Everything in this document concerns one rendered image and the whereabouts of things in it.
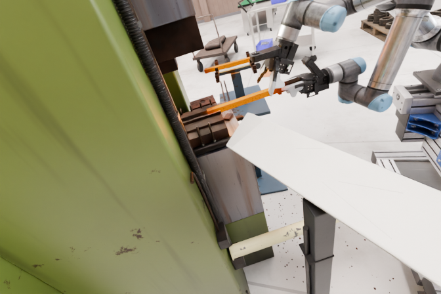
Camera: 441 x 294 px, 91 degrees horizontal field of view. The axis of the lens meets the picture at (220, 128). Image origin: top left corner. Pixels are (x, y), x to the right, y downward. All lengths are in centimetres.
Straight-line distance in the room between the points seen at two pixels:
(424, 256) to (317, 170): 12
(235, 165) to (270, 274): 82
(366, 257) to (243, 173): 93
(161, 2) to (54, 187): 46
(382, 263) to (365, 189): 131
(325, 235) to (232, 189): 56
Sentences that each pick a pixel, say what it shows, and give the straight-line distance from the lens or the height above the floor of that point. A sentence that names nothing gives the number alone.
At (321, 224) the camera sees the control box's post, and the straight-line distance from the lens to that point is 43.
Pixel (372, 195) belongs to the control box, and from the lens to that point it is 30.
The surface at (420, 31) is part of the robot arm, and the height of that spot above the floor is 104.
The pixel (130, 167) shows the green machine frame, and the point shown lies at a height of 118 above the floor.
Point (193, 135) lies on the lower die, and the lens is 81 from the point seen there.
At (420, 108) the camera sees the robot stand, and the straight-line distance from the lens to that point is 138.
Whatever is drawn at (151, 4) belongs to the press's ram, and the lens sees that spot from 61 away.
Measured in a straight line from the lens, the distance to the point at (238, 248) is 88.
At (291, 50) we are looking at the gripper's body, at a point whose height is 114.
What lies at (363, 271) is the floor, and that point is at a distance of 157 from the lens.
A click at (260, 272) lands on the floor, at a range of 153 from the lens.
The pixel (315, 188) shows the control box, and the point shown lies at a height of 117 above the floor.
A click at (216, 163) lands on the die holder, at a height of 86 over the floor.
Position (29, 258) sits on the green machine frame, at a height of 102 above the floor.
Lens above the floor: 142
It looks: 33 degrees down
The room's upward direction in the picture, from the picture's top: 17 degrees counter-clockwise
